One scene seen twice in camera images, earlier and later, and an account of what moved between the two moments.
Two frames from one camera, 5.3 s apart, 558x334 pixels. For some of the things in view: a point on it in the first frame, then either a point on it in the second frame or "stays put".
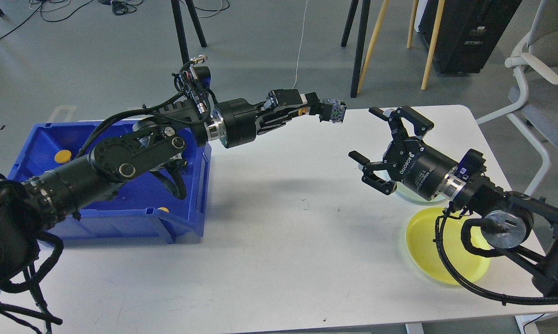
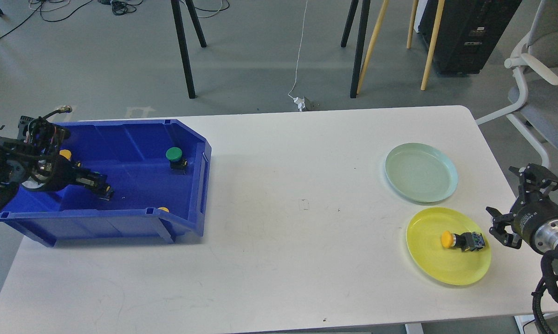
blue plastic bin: x=146 y=208 stays put
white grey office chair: x=546 y=56 stays put
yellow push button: x=338 y=110 → x=466 y=241
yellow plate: x=420 y=231 stays put
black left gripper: x=237 y=122 → x=65 y=173
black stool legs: x=360 y=40 stays put
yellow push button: x=62 y=156 stays put
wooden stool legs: x=413 y=14 stays put
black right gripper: x=417 y=167 → x=527 y=215
